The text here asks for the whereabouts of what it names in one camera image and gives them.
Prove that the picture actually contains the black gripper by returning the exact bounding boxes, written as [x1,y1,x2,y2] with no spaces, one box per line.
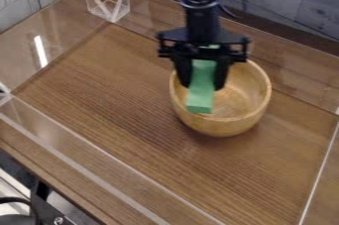
[156,2,251,90]

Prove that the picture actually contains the green rectangular stick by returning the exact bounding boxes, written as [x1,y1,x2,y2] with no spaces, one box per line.
[185,59,217,114]

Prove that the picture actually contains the round wooden bowl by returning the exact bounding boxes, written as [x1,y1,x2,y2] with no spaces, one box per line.
[169,60,272,137]

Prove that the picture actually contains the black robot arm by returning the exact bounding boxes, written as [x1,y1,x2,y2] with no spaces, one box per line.
[156,0,251,90]

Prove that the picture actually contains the clear acrylic corner bracket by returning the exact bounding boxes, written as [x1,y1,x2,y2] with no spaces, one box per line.
[85,0,129,23]

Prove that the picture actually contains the clear acrylic front wall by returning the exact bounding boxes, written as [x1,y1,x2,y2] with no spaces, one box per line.
[0,94,225,225]

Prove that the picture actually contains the black table leg bracket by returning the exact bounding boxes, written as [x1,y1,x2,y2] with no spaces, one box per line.
[30,180,74,225]

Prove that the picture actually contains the black cable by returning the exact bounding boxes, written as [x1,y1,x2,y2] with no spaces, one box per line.
[0,196,33,217]

